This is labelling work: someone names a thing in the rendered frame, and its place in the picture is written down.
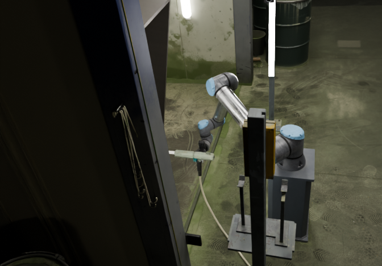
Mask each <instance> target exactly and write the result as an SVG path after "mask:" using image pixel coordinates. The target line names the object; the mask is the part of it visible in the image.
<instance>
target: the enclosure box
mask: <svg viewBox="0 0 382 266"><path fill-rule="evenodd" d="M139 3H140V8H141V12H142V18H143V23H144V29H145V32H146V38H147V44H148V49H149V53H150V58H151V64H152V69H153V75H154V79H155V84H156V90H157V95H158V99H159V105H160V110H161V116H162V119H163V125H164V118H165V96H166V84H167V62H168V40H169V18H170V6H171V0H139Z"/></svg>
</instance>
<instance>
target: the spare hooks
mask: <svg viewBox="0 0 382 266"><path fill-rule="evenodd" d="M123 104H124V101H122V102H121V103H120V104H119V105H118V106H117V108H116V109H115V110H114V111H113V112H112V116H113V117H114V118H115V116H116V115H117V114H118V113H120V114H121V118H122V123H123V129H124V134H125V138H126V142H127V148H128V153H129V157H130V161H131V166H132V172H133V174H134V179H135V186H136V189H137V192H138V197H139V198H141V199H142V198H143V195H142V197H141V196H140V195H139V193H144V191H146V195H147V199H148V203H149V206H150V207H153V206H151V205H150V203H156V202H157V197H156V200H155V201H153V202H151V200H150V196H149V194H148V190H147V186H146V183H145V181H144V177H143V174H142V170H141V167H140V162H139V160H138V157H137V154H136V151H135V146H134V142H133V140H132V136H131V132H130V128H129V125H128V119H127V116H128V118H129V120H130V122H131V124H132V127H133V129H134V131H135V133H136V130H135V127H134V125H133V123H132V121H131V118H130V116H129V114H128V112H127V109H126V107H125V106H124V105H123ZM120 109H122V110H123V111H124V114H123V111H122V110H120ZM123 120H124V121H123ZM124 122H125V124H126V128H127V135H128V140H127V135H126V130H125V126H124ZM136 136H137V138H138V135H137V133H136ZM128 142H129V145H128ZM129 146H130V149H129ZM132 147H133V150H134V153H135V156H136V160H137V162H138V164H137V165H135V164H134V156H133V151H132ZM137 166H139V169H140V172H139V174H136V171H135V167H137ZM137 176H140V177H137ZM141 177H142V180H143V183H142V184H141V185H138V181H137V179H140V178H141ZM143 185H144V188H145V189H143V191H142V192H140V190H139V187H141V186H143ZM154 207H156V204H155V206H154Z"/></svg>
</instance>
